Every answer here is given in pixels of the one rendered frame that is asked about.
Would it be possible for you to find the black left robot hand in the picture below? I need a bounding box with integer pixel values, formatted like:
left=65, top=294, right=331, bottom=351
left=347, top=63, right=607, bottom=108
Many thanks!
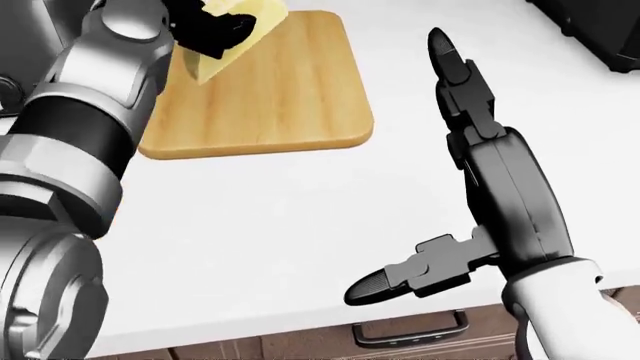
left=167, top=0, right=260, bottom=60

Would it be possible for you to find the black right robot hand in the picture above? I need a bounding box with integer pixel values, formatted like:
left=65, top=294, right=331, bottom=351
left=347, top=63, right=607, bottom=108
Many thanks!
left=343, top=26, right=575, bottom=306

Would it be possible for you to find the yellow cheese wedge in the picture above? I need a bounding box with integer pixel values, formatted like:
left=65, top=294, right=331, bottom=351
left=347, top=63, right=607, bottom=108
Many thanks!
left=183, top=0, right=289, bottom=86

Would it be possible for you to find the wooden cutting board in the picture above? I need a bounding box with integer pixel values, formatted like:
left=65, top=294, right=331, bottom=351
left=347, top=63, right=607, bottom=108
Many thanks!
left=137, top=9, right=375, bottom=161

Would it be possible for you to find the black appliance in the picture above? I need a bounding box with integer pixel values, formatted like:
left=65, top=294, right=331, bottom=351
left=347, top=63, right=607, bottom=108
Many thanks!
left=525, top=0, right=640, bottom=75

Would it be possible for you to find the brown wooden drawer front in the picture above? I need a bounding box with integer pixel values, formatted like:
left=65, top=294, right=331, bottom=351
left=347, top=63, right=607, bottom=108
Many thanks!
left=167, top=286, right=640, bottom=360

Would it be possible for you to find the grey metal object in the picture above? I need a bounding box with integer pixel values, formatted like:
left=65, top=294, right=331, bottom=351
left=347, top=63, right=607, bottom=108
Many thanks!
left=0, top=75, right=23, bottom=116

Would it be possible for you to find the dark metal drawer handle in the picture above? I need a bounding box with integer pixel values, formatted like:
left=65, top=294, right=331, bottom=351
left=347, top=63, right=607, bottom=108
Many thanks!
left=351, top=309, right=471, bottom=346

